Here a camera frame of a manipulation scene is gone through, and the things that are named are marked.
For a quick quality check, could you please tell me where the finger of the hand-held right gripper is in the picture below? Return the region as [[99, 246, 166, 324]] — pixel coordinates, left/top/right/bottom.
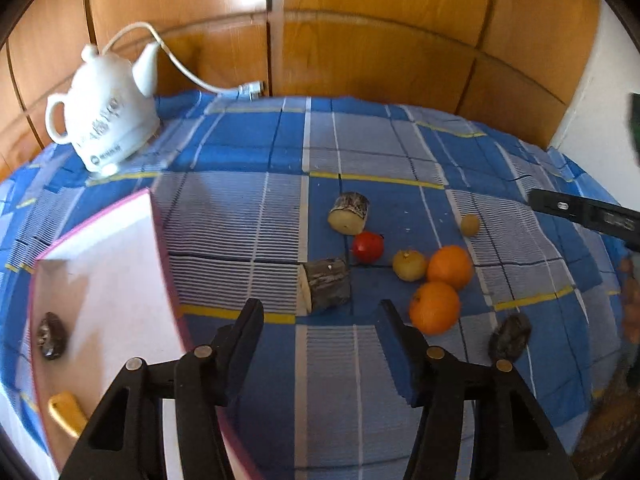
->
[[529, 188, 596, 224]]

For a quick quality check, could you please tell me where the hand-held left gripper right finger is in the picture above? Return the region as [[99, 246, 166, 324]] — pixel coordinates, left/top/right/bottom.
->
[[375, 299, 580, 480]]

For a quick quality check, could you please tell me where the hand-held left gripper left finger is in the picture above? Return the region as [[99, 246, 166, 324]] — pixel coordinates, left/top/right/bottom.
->
[[59, 298, 265, 480]]

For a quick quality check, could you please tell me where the orange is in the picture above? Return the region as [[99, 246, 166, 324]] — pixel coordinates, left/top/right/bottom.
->
[[409, 281, 461, 336], [426, 245, 474, 291]]

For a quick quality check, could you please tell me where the short wood log piece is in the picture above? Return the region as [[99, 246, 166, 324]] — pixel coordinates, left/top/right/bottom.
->
[[297, 257, 352, 316], [327, 191, 372, 236]]

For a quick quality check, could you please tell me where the small yellow apple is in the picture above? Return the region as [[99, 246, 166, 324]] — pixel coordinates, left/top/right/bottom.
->
[[392, 248, 428, 281]]

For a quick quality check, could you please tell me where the dark overripe avocado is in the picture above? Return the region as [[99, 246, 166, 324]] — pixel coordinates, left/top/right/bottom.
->
[[487, 312, 532, 362], [37, 311, 66, 361]]

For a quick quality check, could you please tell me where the red tomato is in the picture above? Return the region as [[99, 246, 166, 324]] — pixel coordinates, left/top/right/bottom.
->
[[352, 231, 385, 264]]

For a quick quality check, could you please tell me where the pink cardboard box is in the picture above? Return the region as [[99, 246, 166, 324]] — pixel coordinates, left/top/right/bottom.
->
[[27, 189, 261, 480]]

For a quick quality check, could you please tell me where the yellow fruit piece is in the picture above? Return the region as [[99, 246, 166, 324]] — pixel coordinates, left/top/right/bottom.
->
[[47, 392, 90, 438]]

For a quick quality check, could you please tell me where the person's right hand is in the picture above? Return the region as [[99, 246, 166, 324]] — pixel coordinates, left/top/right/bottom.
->
[[619, 255, 640, 343]]

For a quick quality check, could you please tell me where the blue plaid tablecloth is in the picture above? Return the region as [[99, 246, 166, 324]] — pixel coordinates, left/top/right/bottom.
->
[[0, 90, 636, 480]]

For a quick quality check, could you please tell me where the white electric kettle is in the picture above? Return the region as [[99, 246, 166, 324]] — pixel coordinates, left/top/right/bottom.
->
[[45, 42, 162, 177]]

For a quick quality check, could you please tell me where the wooden wardrobe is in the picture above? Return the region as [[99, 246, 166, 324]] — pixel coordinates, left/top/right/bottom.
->
[[0, 0, 601, 181]]

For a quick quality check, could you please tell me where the white power cable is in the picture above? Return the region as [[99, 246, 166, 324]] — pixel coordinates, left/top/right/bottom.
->
[[102, 21, 251, 96]]

